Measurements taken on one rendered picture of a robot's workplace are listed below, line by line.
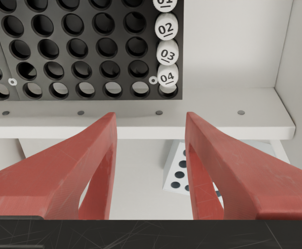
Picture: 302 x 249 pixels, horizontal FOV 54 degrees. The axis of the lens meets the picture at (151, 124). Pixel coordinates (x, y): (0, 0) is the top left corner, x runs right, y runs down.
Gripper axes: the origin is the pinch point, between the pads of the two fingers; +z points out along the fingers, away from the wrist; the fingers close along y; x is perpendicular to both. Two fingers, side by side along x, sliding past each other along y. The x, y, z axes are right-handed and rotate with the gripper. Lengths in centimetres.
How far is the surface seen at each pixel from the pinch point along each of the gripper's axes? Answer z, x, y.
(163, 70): 6.0, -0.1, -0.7
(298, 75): 9.0, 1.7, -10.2
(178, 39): 7.1, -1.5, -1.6
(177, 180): 17.1, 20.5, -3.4
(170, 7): 6.0, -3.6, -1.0
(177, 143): 17.8, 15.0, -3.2
